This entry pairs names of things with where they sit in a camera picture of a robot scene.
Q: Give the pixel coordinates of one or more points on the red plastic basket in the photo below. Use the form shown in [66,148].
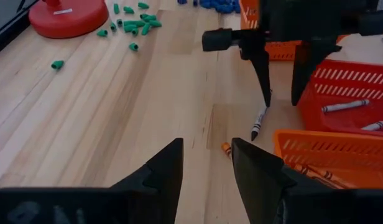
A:
[334,119]

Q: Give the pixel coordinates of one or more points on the orange plastic basket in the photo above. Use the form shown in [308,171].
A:
[281,53]
[334,155]

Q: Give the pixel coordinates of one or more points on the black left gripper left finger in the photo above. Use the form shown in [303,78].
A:
[166,174]

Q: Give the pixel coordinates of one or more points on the orange crayon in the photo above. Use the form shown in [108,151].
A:
[225,148]
[303,170]
[322,177]

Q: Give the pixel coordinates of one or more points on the green cone cap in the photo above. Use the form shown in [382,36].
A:
[57,64]
[113,26]
[143,5]
[134,46]
[155,23]
[128,28]
[102,32]
[134,23]
[149,17]
[145,29]
[128,10]
[116,8]
[119,22]
[135,32]

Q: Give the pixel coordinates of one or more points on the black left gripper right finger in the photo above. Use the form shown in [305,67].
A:
[256,180]

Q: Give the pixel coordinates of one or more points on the black crayon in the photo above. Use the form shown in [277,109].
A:
[258,123]

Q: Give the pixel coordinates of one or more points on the red desk lamp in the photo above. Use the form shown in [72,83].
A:
[67,18]

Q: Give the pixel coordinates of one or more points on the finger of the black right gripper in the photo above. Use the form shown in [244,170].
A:
[261,71]
[303,71]

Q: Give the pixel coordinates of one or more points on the blue cone cap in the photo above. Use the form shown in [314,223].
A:
[235,4]
[195,2]
[207,3]
[182,1]
[222,7]

